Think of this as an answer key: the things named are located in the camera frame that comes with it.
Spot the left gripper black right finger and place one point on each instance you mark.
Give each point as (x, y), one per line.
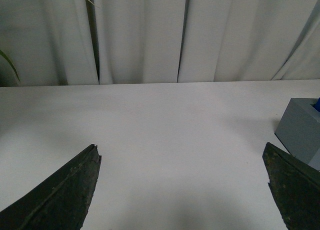
(295, 188)

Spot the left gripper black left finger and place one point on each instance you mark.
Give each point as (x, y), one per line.
(62, 200)

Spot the gray square base block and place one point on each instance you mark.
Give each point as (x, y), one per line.
(299, 130)

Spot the blue plastic part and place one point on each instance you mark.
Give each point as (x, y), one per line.
(317, 105)

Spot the white pleated curtain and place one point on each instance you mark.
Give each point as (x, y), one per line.
(67, 42)

